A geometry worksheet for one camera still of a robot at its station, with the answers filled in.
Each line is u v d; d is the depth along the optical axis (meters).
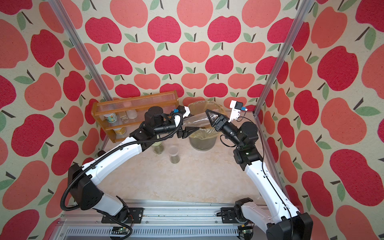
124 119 0.96
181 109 0.55
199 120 0.66
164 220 0.74
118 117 0.96
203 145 0.99
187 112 0.57
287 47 0.83
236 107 0.57
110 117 0.91
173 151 0.97
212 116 0.61
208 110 0.60
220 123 0.56
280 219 0.38
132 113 0.96
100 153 0.87
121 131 1.03
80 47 0.84
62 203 0.40
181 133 0.61
